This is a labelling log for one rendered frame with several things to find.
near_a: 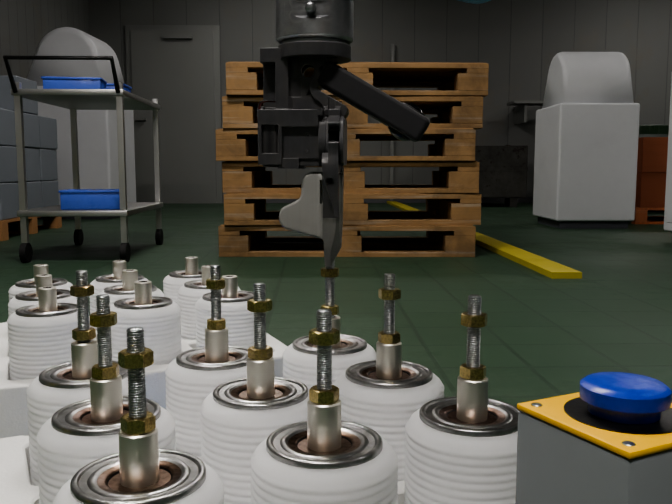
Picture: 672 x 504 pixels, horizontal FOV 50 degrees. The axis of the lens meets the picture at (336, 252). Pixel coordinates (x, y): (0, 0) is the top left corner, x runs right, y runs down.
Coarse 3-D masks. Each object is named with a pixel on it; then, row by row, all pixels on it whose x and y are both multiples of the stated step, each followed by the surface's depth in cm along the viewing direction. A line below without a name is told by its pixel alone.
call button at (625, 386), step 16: (592, 384) 33; (608, 384) 33; (624, 384) 33; (640, 384) 33; (656, 384) 33; (592, 400) 33; (608, 400) 32; (624, 400) 32; (640, 400) 32; (656, 400) 32; (608, 416) 33; (624, 416) 32; (640, 416) 32; (656, 416) 33
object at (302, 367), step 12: (288, 348) 72; (372, 348) 73; (288, 360) 70; (300, 360) 69; (312, 360) 69; (336, 360) 69; (348, 360) 69; (360, 360) 70; (372, 360) 71; (288, 372) 71; (300, 372) 69; (312, 372) 69; (336, 372) 68; (312, 384) 69
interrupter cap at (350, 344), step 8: (304, 336) 75; (344, 336) 76; (352, 336) 75; (296, 344) 72; (304, 344) 72; (312, 344) 73; (344, 344) 74; (352, 344) 73; (360, 344) 72; (304, 352) 70; (312, 352) 70; (336, 352) 69; (344, 352) 69; (352, 352) 70
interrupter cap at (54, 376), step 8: (112, 360) 66; (48, 368) 63; (56, 368) 64; (64, 368) 64; (120, 368) 64; (40, 376) 61; (48, 376) 61; (56, 376) 61; (64, 376) 62; (48, 384) 59; (56, 384) 59; (64, 384) 59; (72, 384) 59; (80, 384) 59; (88, 384) 59
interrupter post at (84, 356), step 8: (72, 344) 61; (80, 344) 61; (88, 344) 61; (96, 344) 62; (72, 352) 61; (80, 352) 61; (88, 352) 61; (96, 352) 62; (72, 360) 62; (80, 360) 61; (88, 360) 61; (96, 360) 62; (72, 368) 62; (80, 368) 61; (88, 368) 62; (72, 376) 62; (80, 376) 61; (88, 376) 62
